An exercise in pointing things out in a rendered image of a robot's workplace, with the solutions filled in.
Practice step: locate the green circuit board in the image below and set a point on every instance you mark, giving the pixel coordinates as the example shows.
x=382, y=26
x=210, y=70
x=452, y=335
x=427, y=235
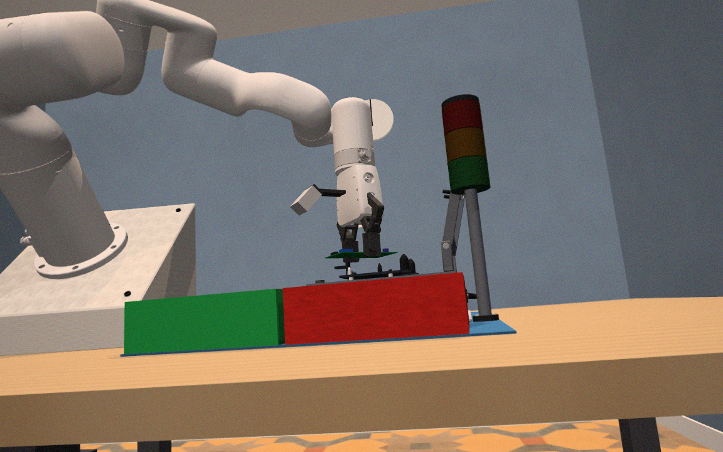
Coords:
x=349, y=252

